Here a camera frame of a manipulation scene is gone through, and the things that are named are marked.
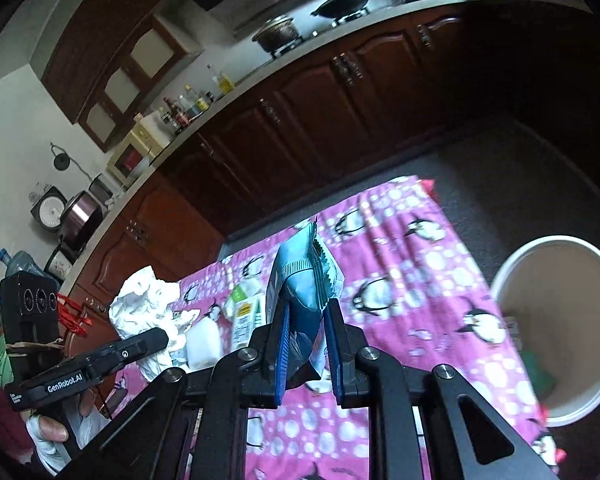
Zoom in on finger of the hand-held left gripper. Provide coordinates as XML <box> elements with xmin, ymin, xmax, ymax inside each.
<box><xmin>86</xmin><ymin>327</ymin><xmax>170</xmax><ymax>378</ymax></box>

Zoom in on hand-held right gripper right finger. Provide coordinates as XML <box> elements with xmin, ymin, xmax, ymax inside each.
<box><xmin>324</xmin><ymin>299</ymin><xmax>563</xmax><ymax>480</ymax></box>

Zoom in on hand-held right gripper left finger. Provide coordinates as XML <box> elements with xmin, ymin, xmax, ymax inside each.
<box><xmin>65</xmin><ymin>300</ymin><xmax>293</xmax><ymax>480</ymax></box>

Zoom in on blue snack packet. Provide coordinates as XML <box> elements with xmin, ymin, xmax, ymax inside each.
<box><xmin>262</xmin><ymin>215</ymin><xmax>346</xmax><ymax>391</ymax></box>

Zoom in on white round bucket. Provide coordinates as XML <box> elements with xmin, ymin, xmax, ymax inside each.
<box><xmin>490</xmin><ymin>236</ymin><xmax>600</xmax><ymax>428</ymax></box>

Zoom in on person's left hand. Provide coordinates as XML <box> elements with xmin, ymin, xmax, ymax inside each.
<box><xmin>26</xmin><ymin>390</ymin><xmax>112</xmax><ymax>477</ymax></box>

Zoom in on crumpled white paper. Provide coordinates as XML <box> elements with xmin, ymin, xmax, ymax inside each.
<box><xmin>109</xmin><ymin>266</ymin><xmax>201</xmax><ymax>381</ymax></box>

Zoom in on red plastic bag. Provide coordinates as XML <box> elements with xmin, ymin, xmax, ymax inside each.
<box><xmin>57</xmin><ymin>292</ymin><xmax>91</xmax><ymax>338</ymax></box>

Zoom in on small white green carton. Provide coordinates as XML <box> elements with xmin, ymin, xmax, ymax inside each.
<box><xmin>224</xmin><ymin>280</ymin><xmax>267</xmax><ymax>351</ymax></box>

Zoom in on blue water jug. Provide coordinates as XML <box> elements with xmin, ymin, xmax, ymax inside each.
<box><xmin>0</xmin><ymin>247</ymin><xmax>48</xmax><ymax>277</ymax></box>

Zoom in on white plastic container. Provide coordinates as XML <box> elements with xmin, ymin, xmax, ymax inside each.
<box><xmin>186</xmin><ymin>317</ymin><xmax>224</xmax><ymax>370</ymax></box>

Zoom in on pink penguin print blanket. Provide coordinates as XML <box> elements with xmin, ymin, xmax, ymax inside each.
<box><xmin>107</xmin><ymin>175</ymin><xmax>568</xmax><ymax>480</ymax></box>

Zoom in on white kitchen scale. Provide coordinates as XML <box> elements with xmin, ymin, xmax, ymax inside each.
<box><xmin>30</xmin><ymin>186</ymin><xmax>68</xmax><ymax>233</ymax></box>

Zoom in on silver rice cooker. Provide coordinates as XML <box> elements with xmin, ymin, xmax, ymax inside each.
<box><xmin>60</xmin><ymin>191</ymin><xmax>105</xmax><ymax>251</ymax></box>

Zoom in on cream microwave oven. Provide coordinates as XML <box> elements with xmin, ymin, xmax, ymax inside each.
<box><xmin>107</xmin><ymin>120</ymin><xmax>168</xmax><ymax>188</ymax></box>

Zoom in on white plastic jug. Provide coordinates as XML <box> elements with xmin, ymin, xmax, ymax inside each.
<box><xmin>140</xmin><ymin>110</ymin><xmax>173</xmax><ymax>143</ymax></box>

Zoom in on brown wooden base cabinets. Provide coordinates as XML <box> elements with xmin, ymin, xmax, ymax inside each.
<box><xmin>60</xmin><ymin>7</ymin><xmax>536</xmax><ymax>356</ymax></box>

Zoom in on dark sauce bottle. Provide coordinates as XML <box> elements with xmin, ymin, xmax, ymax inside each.
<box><xmin>162</xmin><ymin>97</ymin><xmax>191</xmax><ymax>131</ymax></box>

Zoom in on blue label bottle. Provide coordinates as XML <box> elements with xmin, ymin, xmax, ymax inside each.
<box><xmin>184</xmin><ymin>85</ymin><xmax>211</xmax><ymax>113</ymax></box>

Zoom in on grey kitchen countertop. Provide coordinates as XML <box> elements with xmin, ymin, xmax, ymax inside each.
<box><xmin>55</xmin><ymin>0</ymin><xmax>596</xmax><ymax>301</ymax></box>

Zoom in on yellow oil bottle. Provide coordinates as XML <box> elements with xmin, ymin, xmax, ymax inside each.
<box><xmin>211</xmin><ymin>64</ymin><xmax>236</xmax><ymax>95</ymax></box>

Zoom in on brown clay pot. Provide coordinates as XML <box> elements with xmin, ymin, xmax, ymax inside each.
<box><xmin>251</xmin><ymin>15</ymin><xmax>303</xmax><ymax>53</ymax></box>

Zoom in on brown wooden wall cabinets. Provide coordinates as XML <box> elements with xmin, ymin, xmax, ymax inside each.
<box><xmin>40</xmin><ymin>0</ymin><xmax>206</xmax><ymax>153</ymax></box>

